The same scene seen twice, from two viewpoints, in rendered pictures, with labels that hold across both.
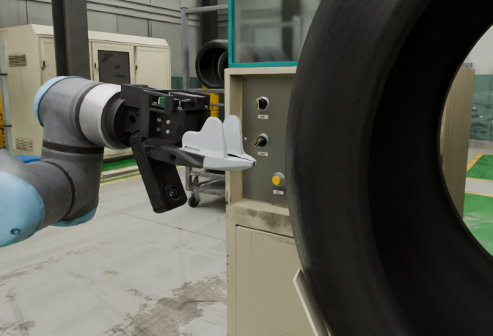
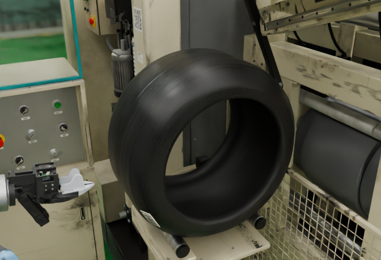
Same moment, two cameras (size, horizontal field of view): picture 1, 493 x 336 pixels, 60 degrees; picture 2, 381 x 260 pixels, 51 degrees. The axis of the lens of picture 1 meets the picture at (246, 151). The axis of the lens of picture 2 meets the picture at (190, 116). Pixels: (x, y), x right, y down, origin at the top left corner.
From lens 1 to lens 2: 88 cm
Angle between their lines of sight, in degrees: 60
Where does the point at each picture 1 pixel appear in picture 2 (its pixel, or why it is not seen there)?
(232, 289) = not seen: outside the picture
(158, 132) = (45, 191)
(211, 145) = (78, 185)
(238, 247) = not seen: outside the picture
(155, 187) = (42, 216)
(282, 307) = (12, 242)
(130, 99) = (18, 182)
